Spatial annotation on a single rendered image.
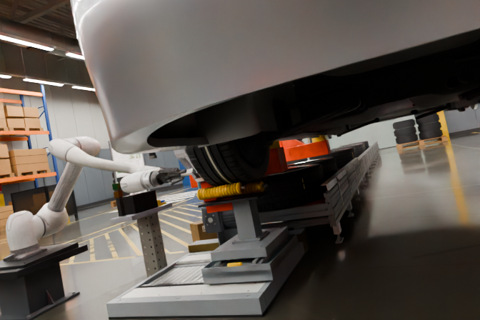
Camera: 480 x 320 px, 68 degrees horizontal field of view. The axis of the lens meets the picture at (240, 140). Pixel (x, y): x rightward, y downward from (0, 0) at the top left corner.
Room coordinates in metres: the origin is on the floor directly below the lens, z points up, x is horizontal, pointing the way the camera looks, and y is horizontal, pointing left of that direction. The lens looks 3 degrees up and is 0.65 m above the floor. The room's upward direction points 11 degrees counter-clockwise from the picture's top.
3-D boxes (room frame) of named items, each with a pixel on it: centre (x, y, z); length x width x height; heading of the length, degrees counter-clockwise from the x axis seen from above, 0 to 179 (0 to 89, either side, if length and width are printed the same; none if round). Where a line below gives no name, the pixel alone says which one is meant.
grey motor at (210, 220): (2.30, 0.12, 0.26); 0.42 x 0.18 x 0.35; 67
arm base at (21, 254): (2.24, 1.47, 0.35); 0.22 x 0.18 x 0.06; 156
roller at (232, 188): (1.86, 0.15, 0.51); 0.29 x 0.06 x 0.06; 67
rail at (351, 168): (3.43, -0.95, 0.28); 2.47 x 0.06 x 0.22; 157
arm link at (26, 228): (2.26, 1.45, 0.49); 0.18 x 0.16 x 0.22; 158
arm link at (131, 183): (1.94, 0.60, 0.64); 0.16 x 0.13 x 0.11; 67
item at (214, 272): (1.93, 0.05, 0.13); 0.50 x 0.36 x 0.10; 157
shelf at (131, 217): (2.37, 0.72, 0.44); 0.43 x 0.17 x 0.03; 157
